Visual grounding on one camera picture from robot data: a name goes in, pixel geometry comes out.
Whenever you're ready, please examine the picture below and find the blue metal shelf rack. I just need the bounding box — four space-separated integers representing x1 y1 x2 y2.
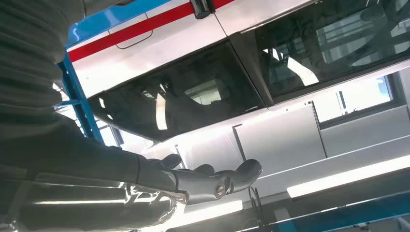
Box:
53 0 172 143

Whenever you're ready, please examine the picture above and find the white car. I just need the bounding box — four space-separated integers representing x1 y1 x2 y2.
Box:
65 0 410 154

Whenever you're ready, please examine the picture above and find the red barrier belt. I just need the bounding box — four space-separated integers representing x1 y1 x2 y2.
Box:
213 0 236 9

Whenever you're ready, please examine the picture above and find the chrome stanchion post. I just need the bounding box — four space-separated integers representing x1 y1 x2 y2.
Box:
190 0 216 20

